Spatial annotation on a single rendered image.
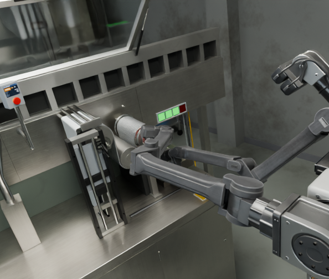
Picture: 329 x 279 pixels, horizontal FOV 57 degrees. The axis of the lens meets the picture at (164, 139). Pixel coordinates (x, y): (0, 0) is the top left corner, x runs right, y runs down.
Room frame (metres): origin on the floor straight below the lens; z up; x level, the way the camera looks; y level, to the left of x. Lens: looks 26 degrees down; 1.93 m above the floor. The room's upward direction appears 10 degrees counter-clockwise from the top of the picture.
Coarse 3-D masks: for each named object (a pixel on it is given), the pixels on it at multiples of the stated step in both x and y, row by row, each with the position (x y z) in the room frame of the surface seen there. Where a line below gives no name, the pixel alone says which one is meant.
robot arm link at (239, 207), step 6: (234, 198) 0.58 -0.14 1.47; (240, 198) 0.56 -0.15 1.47; (228, 204) 0.59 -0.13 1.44; (234, 204) 0.57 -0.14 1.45; (240, 204) 0.55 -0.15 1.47; (246, 204) 0.54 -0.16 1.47; (252, 204) 0.53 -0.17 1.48; (228, 210) 0.58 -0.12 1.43; (234, 210) 0.57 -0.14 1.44; (240, 210) 0.55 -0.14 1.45; (246, 210) 0.53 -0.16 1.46; (234, 216) 0.56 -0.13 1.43; (240, 216) 0.54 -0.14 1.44; (246, 216) 0.53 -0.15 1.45; (240, 222) 0.54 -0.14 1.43; (246, 222) 0.53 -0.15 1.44
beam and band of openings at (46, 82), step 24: (144, 48) 1.90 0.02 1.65; (168, 48) 1.99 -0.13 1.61; (192, 48) 2.18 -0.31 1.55; (216, 48) 2.20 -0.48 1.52; (72, 72) 1.67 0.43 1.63; (96, 72) 1.74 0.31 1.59; (120, 72) 1.84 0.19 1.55; (144, 72) 1.90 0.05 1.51; (168, 72) 1.98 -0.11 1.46; (24, 96) 1.61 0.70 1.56; (48, 96) 1.59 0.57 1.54; (72, 96) 1.73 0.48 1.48; (96, 96) 1.72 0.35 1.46; (0, 120) 1.53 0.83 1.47; (24, 120) 1.52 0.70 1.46
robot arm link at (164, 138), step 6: (162, 132) 1.19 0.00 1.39; (168, 132) 1.20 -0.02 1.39; (150, 138) 0.96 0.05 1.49; (156, 138) 1.09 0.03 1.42; (162, 138) 1.09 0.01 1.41; (168, 138) 1.14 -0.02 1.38; (150, 144) 0.89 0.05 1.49; (156, 144) 0.91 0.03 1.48; (162, 144) 1.01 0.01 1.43; (168, 144) 1.16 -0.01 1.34; (162, 150) 0.99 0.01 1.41
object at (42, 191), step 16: (112, 160) 1.72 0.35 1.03; (48, 176) 1.52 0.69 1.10; (64, 176) 1.56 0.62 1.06; (0, 192) 1.40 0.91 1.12; (16, 192) 1.43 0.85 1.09; (32, 192) 1.47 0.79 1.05; (48, 192) 1.50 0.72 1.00; (64, 192) 1.55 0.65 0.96; (80, 192) 1.59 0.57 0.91; (0, 208) 1.38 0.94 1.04; (32, 208) 1.45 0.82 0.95; (48, 208) 1.49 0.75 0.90; (0, 224) 1.36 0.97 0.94
